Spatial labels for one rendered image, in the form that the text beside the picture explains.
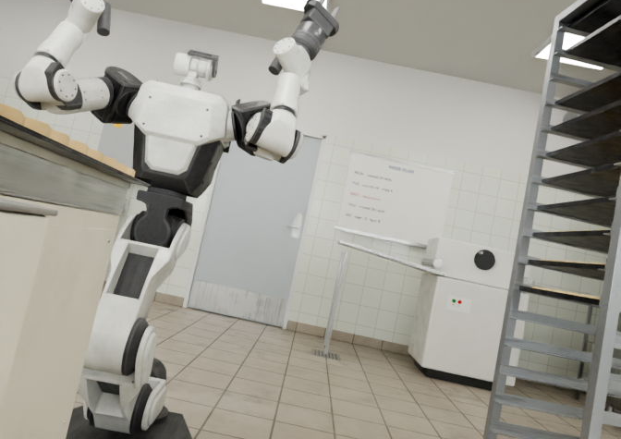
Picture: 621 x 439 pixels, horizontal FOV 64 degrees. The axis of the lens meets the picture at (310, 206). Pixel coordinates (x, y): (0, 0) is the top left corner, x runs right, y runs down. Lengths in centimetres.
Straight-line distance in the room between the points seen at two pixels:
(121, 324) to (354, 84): 453
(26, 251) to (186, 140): 122
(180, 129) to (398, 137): 414
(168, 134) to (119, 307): 48
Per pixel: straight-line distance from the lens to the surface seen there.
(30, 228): 23
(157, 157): 146
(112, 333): 131
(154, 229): 147
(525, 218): 178
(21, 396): 80
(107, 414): 158
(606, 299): 139
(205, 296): 536
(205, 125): 144
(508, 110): 580
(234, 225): 530
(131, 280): 142
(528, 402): 185
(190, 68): 156
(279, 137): 123
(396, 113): 547
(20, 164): 64
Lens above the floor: 85
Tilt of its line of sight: 5 degrees up
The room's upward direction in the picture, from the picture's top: 12 degrees clockwise
